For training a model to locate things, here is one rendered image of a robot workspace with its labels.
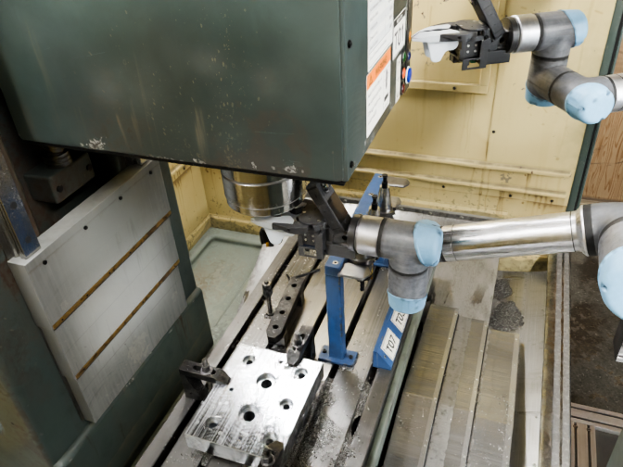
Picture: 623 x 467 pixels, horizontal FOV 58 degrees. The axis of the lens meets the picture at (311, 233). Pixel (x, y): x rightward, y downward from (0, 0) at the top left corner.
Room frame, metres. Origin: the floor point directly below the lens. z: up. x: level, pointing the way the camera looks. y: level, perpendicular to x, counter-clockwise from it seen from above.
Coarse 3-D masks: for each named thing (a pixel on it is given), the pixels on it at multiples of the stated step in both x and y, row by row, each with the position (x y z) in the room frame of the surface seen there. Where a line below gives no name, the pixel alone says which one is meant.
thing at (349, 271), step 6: (348, 264) 1.08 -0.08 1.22; (354, 264) 1.08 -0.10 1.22; (342, 270) 1.06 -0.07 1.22; (348, 270) 1.06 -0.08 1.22; (354, 270) 1.05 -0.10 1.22; (360, 270) 1.05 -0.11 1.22; (366, 270) 1.05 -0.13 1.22; (342, 276) 1.04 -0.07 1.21; (348, 276) 1.03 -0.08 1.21; (354, 276) 1.03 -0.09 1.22; (360, 276) 1.03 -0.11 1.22; (366, 276) 1.03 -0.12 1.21
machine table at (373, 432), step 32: (288, 256) 1.55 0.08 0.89; (256, 288) 1.38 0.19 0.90; (320, 288) 1.36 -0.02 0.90; (352, 288) 1.35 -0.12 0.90; (384, 288) 1.34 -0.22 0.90; (256, 320) 1.24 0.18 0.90; (320, 320) 1.25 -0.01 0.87; (352, 320) 1.22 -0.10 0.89; (384, 320) 1.20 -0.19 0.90; (416, 320) 1.22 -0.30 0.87; (224, 352) 1.12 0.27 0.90; (352, 384) 0.98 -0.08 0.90; (384, 384) 0.97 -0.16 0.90; (192, 416) 0.93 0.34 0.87; (320, 416) 0.88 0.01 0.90; (352, 416) 0.88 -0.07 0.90; (384, 416) 0.89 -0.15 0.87; (160, 448) 0.82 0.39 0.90; (192, 448) 0.82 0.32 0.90; (320, 448) 0.79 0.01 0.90; (352, 448) 0.79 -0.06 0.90
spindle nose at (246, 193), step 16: (224, 176) 0.91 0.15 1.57; (240, 176) 0.88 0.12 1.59; (256, 176) 0.87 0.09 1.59; (272, 176) 0.87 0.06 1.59; (224, 192) 0.92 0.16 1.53; (240, 192) 0.88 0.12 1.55; (256, 192) 0.87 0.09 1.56; (272, 192) 0.87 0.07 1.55; (288, 192) 0.89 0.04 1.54; (304, 192) 0.93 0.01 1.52; (240, 208) 0.89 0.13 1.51; (256, 208) 0.87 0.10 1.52; (272, 208) 0.87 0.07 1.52; (288, 208) 0.89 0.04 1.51
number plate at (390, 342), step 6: (390, 330) 1.11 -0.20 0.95; (390, 336) 1.09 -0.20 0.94; (396, 336) 1.10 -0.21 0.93; (384, 342) 1.06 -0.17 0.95; (390, 342) 1.08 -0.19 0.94; (396, 342) 1.09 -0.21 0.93; (384, 348) 1.04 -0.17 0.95; (390, 348) 1.06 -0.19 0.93; (396, 348) 1.07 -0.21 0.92; (390, 354) 1.04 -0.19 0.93
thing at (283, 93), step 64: (0, 0) 0.98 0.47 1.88; (64, 0) 0.93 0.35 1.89; (128, 0) 0.88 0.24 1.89; (192, 0) 0.84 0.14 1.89; (256, 0) 0.80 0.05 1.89; (320, 0) 0.77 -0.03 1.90; (0, 64) 1.00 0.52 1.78; (64, 64) 0.94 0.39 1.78; (128, 64) 0.89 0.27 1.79; (192, 64) 0.85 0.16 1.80; (256, 64) 0.81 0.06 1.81; (320, 64) 0.77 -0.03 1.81; (64, 128) 0.96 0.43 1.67; (128, 128) 0.90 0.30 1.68; (192, 128) 0.86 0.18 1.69; (256, 128) 0.81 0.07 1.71; (320, 128) 0.77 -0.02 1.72
